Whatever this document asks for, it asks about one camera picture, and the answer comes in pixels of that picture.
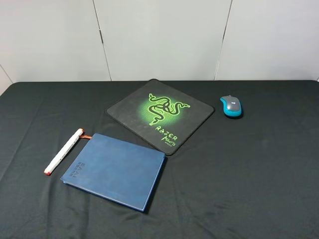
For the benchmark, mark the grey and teal computer mouse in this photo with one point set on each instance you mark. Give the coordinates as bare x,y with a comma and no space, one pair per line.
231,106

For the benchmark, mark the white marker pen orange caps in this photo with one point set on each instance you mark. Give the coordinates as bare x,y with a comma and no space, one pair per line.
63,151

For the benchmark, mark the black green Razer mouse pad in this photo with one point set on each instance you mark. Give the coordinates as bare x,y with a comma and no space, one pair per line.
161,115

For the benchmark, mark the blue leather notebook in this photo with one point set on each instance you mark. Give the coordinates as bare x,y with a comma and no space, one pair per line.
119,171

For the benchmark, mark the orange notebook bookmark ribbon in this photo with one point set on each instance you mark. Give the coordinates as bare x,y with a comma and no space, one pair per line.
85,137

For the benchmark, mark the black tablecloth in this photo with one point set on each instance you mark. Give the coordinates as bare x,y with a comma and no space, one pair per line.
253,177

